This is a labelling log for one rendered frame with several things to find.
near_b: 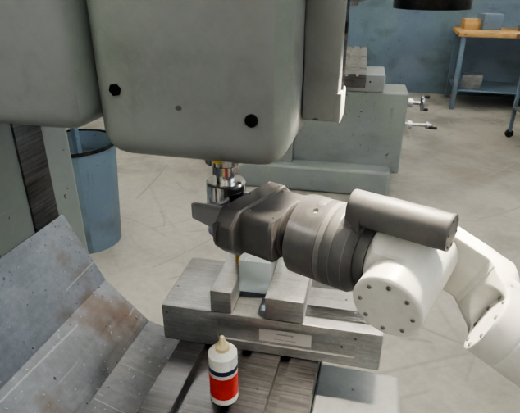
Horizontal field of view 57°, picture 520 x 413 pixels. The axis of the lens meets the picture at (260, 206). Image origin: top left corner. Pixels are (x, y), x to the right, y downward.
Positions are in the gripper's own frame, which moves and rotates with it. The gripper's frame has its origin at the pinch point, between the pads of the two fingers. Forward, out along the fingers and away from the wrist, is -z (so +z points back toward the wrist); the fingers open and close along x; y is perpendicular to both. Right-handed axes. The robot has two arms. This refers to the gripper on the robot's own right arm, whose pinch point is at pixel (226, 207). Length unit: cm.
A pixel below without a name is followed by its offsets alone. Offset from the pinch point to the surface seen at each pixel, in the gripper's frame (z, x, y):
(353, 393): 12.0, -16.4, 37.3
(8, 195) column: -36.4, 8.6, 4.7
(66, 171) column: -41.7, -4.6, 6.1
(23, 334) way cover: -28.1, 15.2, 23.0
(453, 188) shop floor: -47, -320, 121
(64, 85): -5.8, 15.0, -16.5
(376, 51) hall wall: -240, -603, 66
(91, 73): -5.9, 12.0, -17.2
